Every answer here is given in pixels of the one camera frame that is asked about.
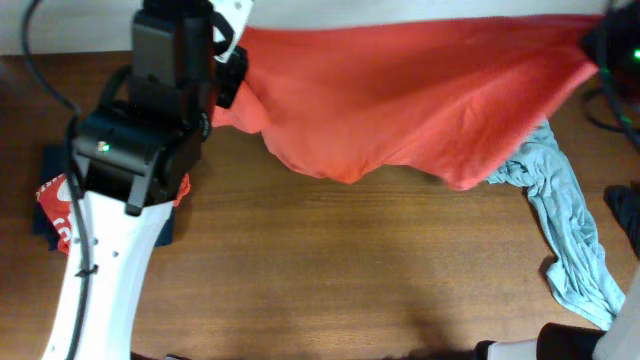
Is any plain orange-red t-shirt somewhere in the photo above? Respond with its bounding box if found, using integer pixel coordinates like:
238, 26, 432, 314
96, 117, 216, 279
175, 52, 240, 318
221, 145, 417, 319
213, 15, 597, 190

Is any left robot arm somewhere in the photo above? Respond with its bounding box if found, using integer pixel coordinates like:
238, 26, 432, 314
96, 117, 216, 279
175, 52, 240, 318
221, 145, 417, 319
44, 0, 253, 359

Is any light blue crumpled shirt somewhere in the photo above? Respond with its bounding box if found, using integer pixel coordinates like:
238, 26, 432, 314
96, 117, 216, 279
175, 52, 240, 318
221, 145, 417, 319
487, 120, 625, 330

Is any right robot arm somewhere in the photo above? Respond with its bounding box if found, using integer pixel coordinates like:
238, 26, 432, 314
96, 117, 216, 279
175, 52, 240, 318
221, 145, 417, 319
473, 2, 639, 360

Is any folded red soccer shirt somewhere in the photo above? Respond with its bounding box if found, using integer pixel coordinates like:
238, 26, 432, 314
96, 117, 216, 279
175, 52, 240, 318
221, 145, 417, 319
34, 174, 191, 255

